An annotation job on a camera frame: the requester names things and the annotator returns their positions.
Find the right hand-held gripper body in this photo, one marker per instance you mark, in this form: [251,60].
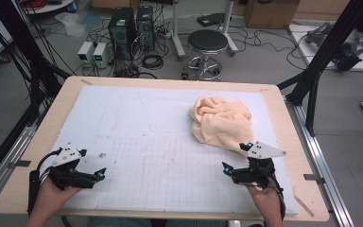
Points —
[258,173]

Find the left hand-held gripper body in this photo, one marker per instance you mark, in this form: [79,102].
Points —
[64,176]

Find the beige towel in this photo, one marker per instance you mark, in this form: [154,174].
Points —
[220,123]

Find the person's left hand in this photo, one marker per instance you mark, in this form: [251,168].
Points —
[48,198]

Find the person's right hand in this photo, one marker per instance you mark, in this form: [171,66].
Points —
[266,200]

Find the white grid mat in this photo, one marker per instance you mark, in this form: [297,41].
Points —
[154,119]

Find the white power supply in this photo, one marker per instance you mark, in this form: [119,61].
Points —
[101,54]
[85,52]

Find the black round stool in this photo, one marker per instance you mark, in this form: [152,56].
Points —
[207,40]

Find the white floor board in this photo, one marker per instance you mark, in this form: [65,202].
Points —
[305,50]

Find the white metal table leg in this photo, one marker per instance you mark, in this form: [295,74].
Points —
[228,25]
[176,31]

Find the large black computer tower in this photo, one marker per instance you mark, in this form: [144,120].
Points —
[121,31]

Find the clear plastic bag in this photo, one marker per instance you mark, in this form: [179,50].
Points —
[72,23]

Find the black flat box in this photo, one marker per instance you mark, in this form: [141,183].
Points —
[211,19]

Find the cardboard box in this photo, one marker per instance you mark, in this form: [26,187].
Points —
[271,14]

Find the slim black computer tower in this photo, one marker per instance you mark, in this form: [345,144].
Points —
[145,28]

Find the round white table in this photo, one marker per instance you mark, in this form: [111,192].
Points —
[53,7]

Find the grey metal bracket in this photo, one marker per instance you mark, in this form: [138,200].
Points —
[313,178]
[20,163]

